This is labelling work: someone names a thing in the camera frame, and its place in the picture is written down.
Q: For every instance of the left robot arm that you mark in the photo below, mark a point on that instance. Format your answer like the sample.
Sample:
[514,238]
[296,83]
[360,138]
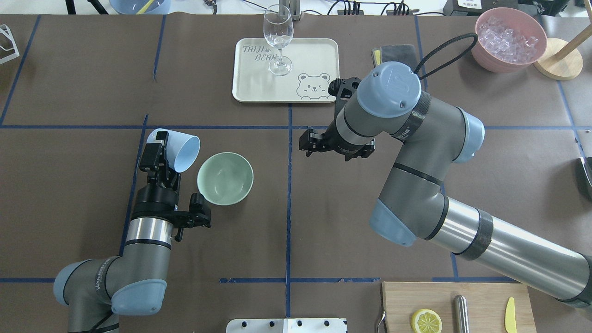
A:
[97,292]

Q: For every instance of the grey yellow cloth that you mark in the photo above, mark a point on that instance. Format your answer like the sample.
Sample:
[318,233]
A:
[403,53]

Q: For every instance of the large blue bowl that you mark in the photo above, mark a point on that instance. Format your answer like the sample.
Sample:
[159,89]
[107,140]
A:
[132,7]

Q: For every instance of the lemon half slice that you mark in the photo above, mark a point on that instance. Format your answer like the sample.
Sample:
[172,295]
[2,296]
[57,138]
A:
[426,320]

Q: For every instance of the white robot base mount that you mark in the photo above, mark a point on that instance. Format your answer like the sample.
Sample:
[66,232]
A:
[288,325]

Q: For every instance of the pink bowl of ice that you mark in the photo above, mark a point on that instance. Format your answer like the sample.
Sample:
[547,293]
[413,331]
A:
[508,40]

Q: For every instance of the green bowl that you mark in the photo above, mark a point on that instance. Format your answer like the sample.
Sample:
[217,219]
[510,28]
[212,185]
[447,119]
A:
[225,178]

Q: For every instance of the white wire cup rack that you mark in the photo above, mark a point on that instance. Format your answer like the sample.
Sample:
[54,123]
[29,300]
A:
[8,46]

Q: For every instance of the yellow plastic fork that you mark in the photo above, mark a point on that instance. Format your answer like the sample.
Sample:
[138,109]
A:
[145,7]

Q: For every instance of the steel muddler black tip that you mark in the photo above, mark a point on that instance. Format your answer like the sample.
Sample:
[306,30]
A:
[461,310]

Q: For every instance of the wooden mug tree stand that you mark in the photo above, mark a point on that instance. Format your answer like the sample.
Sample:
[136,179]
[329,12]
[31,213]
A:
[561,59]

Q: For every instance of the clear wine glass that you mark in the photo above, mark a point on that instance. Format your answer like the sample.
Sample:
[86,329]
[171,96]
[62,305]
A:
[278,32]

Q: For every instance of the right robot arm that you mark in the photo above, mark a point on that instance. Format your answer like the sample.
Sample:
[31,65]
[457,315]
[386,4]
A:
[423,198]

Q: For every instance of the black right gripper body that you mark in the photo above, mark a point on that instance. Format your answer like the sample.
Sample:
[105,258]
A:
[343,150]

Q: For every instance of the light blue cup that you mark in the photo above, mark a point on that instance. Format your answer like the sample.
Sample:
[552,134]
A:
[181,150]

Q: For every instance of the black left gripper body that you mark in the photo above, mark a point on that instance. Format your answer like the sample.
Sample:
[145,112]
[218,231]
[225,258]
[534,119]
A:
[155,199]

